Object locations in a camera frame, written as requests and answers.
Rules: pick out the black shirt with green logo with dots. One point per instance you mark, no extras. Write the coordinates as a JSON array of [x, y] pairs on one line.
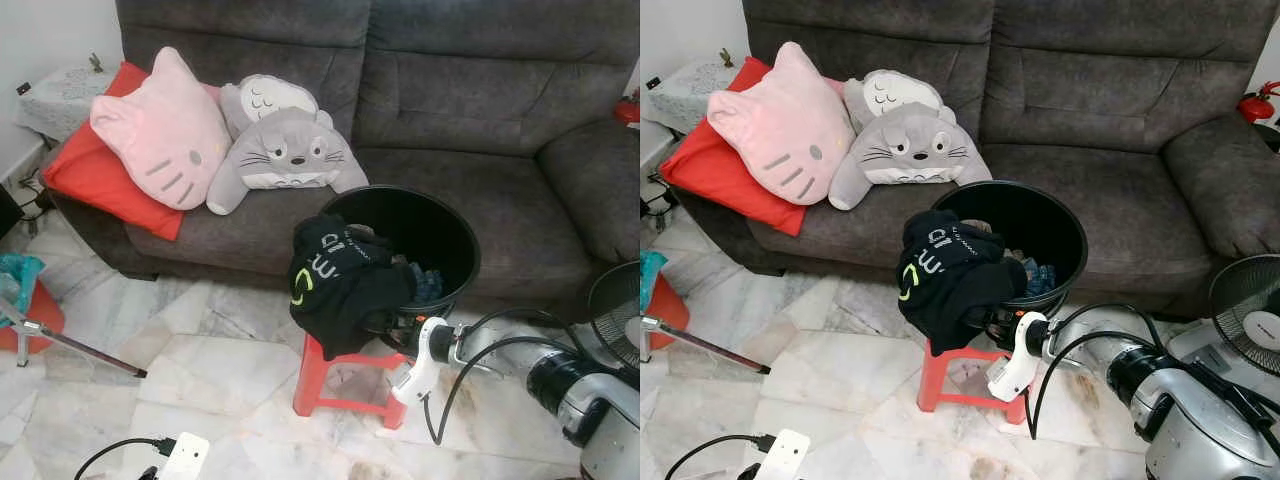
[[950, 285], [340, 290]]

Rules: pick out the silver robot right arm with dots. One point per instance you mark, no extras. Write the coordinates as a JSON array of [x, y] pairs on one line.
[[510, 345], [1200, 435]]

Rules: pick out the blue grey garment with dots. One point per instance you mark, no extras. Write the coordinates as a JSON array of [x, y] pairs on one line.
[[425, 282], [1035, 275]]

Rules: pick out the red plastic stool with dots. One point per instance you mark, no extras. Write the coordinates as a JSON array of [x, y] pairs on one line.
[[320, 385], [940, 385]]

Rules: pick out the black plastic bucket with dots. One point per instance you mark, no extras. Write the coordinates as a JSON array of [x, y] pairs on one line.
[[1050, 225], [440, 230]]

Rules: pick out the grey Totoro cushion open eyes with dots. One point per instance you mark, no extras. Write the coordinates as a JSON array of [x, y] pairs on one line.
[[285, 150], [910, 145]]

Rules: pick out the grey floor fan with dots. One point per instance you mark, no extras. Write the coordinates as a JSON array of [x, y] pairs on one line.
[[1262, 325], [610, 290]]

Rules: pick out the grey brown fabric sofa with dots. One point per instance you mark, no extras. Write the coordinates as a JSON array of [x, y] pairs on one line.
[[500, 100], [1120, 100]]

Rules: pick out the orange bin with teal bag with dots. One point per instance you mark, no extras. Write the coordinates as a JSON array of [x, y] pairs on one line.
[[40, 310], [660, 320]]

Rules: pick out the silver metal clothes rack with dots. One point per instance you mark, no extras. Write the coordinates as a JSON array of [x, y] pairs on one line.
[[730, 353], [100, 354]]

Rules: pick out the pink cat face cushion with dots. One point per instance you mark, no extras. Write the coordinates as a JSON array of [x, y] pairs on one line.
[[160, 130], [780, 125]]

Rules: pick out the red fire extinguisher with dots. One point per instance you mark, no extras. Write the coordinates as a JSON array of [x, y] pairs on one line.
[[628, 110], [1258, 105]]

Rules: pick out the red square cushion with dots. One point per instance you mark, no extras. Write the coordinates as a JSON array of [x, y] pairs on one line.
[[90, 180], [710, 175]]

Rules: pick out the side table with lace cloth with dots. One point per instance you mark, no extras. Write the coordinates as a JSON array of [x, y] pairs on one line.
[[55, 95], [690, 90]]

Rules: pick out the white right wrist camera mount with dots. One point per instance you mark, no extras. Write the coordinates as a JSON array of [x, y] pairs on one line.
[[1020, 360], [420, 370]]

